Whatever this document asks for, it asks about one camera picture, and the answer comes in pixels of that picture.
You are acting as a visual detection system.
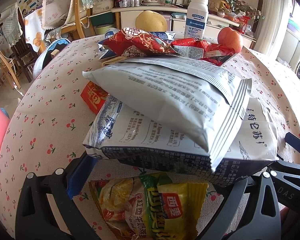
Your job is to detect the white blue coffee bag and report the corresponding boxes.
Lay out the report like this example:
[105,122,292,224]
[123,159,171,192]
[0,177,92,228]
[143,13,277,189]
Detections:
[83,96,277,187]

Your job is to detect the yellow green oatmeal packet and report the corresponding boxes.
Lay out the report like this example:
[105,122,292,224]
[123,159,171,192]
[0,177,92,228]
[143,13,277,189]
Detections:
[89,172,209,239]

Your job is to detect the red wedding candy packet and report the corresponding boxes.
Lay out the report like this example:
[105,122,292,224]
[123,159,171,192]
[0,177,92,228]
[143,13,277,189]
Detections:
[81,81,109,115]

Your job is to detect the white grey pouch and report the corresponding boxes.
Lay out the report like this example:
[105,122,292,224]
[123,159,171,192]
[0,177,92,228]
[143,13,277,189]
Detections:
[82,55,253,172]

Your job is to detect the red patterned snack bag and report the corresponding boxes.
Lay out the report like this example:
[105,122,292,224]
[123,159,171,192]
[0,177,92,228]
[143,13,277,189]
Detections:
[103,27,177,57]

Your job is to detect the red milk tea packet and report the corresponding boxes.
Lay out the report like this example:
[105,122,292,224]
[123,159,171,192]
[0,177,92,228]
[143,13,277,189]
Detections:
[171,38,236,66]

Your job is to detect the silver foil tray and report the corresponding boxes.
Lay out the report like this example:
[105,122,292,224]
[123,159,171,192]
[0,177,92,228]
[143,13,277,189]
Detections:
[102,56,128,67]

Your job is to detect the dark blue milk powder bag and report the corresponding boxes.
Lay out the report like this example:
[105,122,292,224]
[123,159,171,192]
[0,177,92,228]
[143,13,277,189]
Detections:
[95,43,117,60]

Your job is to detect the white magicday milk pouch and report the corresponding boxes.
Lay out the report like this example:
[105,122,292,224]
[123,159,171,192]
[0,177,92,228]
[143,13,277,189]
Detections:
[104,28,120,38]

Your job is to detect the light blue wipes packet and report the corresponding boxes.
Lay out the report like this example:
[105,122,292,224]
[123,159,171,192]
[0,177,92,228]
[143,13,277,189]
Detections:
[151,31,175,43]

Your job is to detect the cherry print tablecloth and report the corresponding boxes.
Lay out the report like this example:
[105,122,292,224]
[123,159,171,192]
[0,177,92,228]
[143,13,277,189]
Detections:
[0,35,300,236]

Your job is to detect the small stool with cushion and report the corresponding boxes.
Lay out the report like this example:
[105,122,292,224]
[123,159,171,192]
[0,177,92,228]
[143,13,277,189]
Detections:
[33,38,71,79]

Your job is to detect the dark wooden chair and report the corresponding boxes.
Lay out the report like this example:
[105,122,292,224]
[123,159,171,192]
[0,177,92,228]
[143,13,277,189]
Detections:
[12,8,38,83]

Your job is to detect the light wooden chair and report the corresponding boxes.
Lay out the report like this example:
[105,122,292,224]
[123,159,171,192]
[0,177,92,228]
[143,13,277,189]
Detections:
[0,51,21,89]

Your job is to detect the green waste basket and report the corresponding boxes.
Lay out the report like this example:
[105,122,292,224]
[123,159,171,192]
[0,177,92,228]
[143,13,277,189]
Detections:
[94,23,116,35]

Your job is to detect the dining table with cloth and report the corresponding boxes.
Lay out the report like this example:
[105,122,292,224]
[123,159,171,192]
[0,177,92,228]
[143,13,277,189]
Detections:
[24,9,45,54]

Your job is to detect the red apple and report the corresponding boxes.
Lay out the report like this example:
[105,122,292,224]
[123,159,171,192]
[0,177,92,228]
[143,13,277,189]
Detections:
[217,27,243,54]

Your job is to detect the yellow pear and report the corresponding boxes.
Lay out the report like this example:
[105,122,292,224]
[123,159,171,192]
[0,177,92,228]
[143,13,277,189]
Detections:
[135,10,167,32]

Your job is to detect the wooden chair with cloth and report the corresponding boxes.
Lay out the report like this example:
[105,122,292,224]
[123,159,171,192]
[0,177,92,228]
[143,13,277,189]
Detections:
[42,0,93,40]

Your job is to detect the white milk bottle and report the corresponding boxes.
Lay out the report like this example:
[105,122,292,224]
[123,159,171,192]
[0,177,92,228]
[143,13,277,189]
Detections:
[184,0,209,39]

